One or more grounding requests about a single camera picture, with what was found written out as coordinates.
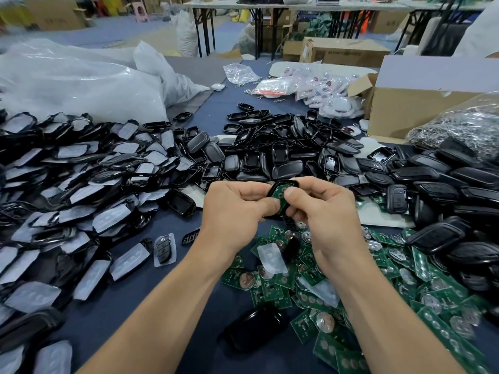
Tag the person's left hand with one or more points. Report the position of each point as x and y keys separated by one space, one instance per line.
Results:
x=230 y=222

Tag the person's right hand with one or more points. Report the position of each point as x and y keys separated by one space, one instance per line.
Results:
x=335 y=226

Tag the small green circuit board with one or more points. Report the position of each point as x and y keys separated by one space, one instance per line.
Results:
x=281 y=190

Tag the pile of black shell halves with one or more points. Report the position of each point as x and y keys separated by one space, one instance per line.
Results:
x=296 y=144

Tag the lone glossy black shell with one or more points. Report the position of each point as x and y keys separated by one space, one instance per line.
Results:
x=253 y=329

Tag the pile of green circuit boards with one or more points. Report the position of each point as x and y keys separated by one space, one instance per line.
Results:
x=421 y=307

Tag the pile of assembled black fobs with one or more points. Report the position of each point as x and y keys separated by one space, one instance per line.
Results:
x=460 y=206

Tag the pile of shells with pads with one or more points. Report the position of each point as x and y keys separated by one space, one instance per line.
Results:
x=74 y=198

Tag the person's left forearm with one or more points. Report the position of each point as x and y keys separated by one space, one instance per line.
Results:
x=152 y=323

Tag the person's right forearm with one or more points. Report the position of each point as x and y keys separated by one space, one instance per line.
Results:
x=401 y=331

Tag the small black button strip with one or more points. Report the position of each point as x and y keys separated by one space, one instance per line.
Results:
x=190 y=237

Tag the black rubber button pad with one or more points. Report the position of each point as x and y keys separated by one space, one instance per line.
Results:
x=290 y=243

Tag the clear plastic film piece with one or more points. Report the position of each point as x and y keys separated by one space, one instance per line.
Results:
x=271 y=258

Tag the heap of clear parts bags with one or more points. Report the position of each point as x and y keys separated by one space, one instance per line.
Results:
x=331 y=93

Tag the small white object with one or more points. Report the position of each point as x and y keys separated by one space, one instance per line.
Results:
x=217 y=87

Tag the clear bag with red label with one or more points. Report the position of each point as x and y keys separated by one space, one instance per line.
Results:
x=273 y=87

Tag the large open cardboard box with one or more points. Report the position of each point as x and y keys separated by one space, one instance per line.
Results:
x=417 y=109

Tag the small crumpled clear plastic bag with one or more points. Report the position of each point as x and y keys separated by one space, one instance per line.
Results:
x=242 y=74

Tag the clear bag of metal parts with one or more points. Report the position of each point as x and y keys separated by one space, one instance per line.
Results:
x=468 y=128

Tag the brown cardboard box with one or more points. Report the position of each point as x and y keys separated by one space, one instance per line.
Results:
x=347 y=52

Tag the white sack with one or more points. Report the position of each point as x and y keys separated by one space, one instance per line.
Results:
x=187 y=33

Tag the large white plastic bag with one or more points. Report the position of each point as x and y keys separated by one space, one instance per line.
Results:
x=78 y=83

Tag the long white table top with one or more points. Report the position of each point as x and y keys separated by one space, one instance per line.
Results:
x=374 y=6

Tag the heap of black parts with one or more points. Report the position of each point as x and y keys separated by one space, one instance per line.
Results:
x=261 y=0

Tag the pink plastic stool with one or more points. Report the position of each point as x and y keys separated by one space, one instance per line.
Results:
x=139 y=11

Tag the tan cardboard box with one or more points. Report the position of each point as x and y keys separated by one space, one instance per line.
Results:
x=54 y=13

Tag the black metal table frame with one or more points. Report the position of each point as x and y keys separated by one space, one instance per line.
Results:
x=207 y=31

